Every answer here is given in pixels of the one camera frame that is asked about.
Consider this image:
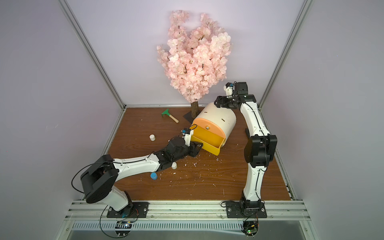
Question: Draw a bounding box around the right circuit board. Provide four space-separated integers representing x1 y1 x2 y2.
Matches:
242 221 259 237

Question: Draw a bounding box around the left circuit board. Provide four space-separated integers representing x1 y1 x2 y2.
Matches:
115 221 133 238

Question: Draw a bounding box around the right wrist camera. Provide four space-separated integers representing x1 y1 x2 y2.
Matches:
224 82 248 97

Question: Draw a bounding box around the circuit board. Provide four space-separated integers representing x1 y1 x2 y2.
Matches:
115 221 133 238
242 221 259 237

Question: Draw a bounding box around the green toy hammer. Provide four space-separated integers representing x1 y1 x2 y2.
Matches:
162 109 180 124

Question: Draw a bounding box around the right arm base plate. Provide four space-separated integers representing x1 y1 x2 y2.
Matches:
221 201 267 219

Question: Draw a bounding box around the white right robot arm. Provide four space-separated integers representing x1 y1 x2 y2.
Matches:
214 95 278 216

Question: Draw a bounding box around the cream cylindrical drawer cabinet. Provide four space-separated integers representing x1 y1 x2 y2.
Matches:
195 103 237 142

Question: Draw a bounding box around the pink cherry blossom tree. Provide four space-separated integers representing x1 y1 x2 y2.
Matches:
157 10 231 119

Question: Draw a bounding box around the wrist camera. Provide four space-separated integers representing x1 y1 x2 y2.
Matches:
182 128 194 147
224 82 248 97

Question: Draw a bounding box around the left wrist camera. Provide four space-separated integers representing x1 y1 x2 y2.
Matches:
182 128 194 147

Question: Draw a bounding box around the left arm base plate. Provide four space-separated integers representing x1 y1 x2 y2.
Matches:
107 202 150 219

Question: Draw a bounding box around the orange top drawer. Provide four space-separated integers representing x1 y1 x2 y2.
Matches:
193 118 226 138

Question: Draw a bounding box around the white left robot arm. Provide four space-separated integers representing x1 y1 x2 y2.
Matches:
81 137 203 212

